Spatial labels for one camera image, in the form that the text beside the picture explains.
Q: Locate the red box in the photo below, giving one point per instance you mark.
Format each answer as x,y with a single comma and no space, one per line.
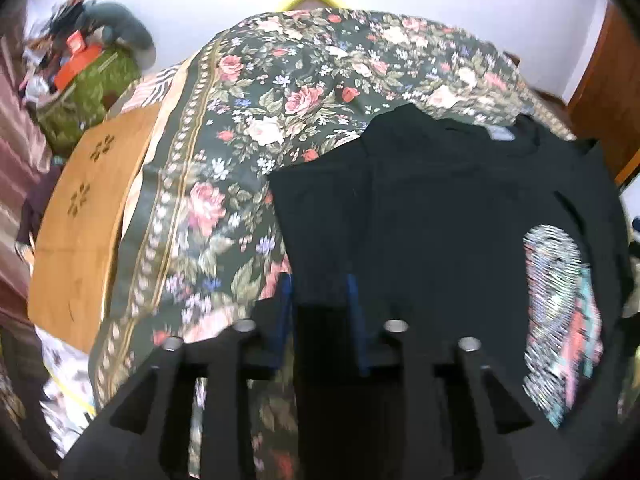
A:
75,66

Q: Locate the green patterned bag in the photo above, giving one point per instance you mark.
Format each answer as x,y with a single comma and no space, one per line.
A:
82,95

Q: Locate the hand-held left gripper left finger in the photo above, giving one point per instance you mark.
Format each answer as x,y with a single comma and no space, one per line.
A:
284,310

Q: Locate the brown wooden board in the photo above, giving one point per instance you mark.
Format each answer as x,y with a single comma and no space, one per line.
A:
85,220

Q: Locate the black printed t-shirt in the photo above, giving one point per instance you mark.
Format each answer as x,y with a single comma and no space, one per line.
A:
450,240

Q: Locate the striped pink cloth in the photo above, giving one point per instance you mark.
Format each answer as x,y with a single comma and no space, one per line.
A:
150,87

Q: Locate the floral bed sheet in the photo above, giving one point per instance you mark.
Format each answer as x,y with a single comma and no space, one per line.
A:
240,160

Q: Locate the wooden door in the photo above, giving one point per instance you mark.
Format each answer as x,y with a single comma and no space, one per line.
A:
607,90

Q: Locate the yellow plastic object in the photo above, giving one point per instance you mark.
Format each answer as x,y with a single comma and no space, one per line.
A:
307,0

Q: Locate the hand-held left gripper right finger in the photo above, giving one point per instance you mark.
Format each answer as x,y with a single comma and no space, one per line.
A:
356,320

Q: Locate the grey plush toy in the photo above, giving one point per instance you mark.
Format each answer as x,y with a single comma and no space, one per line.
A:
117,22

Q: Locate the maroon curtain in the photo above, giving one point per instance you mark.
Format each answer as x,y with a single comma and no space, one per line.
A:
15,160

